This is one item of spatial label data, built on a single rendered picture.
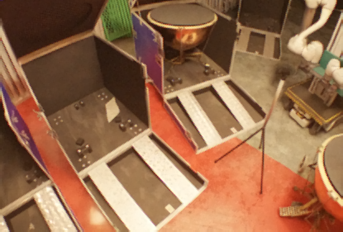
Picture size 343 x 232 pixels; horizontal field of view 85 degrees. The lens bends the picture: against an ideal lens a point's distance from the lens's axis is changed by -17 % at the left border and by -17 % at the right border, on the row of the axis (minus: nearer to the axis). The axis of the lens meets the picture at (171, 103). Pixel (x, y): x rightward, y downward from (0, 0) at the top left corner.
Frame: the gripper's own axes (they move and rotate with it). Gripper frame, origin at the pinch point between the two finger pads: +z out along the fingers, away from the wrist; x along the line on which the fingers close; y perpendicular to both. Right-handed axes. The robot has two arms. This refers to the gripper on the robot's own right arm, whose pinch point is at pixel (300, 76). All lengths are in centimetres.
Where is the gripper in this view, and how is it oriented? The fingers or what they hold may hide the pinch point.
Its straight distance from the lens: 261.0
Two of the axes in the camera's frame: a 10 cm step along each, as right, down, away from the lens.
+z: 0.0, 7.4, 6.8
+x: -4.2, -6.1, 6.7
